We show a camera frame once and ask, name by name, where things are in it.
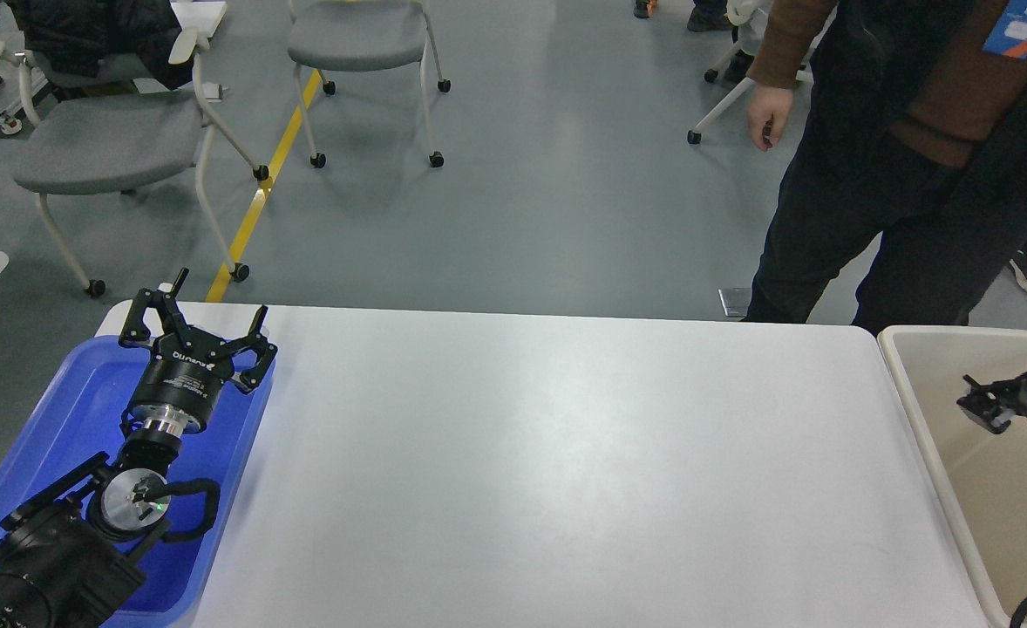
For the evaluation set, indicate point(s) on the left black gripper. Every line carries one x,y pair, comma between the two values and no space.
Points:
178,379

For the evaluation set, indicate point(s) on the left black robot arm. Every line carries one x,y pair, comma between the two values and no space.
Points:
113,500

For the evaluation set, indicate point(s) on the bystander hand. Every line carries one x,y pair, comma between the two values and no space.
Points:
767,115

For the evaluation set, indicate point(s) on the yellow floor tape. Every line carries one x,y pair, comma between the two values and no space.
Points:
221,282

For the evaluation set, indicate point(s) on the beige plastic bin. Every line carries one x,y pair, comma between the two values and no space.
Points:
927,364

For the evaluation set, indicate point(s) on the grey chair with jacket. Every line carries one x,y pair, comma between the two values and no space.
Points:
117,143

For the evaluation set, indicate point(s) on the person in brown sweater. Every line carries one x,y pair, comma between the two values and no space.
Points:
917,138

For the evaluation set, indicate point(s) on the black jacket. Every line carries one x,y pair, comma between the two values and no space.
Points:
77,36

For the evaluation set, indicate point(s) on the grey chair middle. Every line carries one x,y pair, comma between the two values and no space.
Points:
363,36

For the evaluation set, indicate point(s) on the grey chair right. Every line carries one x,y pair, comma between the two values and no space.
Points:
749,20

